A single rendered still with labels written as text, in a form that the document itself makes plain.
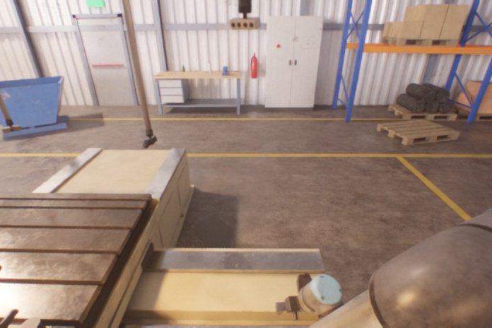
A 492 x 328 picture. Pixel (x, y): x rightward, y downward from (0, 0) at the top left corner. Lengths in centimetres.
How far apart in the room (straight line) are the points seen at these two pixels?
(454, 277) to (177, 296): 127
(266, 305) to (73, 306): 81
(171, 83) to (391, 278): 628
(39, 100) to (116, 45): 231
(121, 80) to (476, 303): 770
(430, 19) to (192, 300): 637
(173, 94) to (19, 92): 289
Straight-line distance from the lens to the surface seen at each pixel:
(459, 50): 700
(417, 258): 40
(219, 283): 150
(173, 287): 152
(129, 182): 273
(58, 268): 140
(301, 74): 660
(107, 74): 791
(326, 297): 90
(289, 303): 108
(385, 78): 797
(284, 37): 646
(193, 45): 716
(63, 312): 124
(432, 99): 722
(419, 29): 664
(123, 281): 137
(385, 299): 41
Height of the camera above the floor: 189
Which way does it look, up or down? 28 degrees down
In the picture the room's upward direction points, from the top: straight up
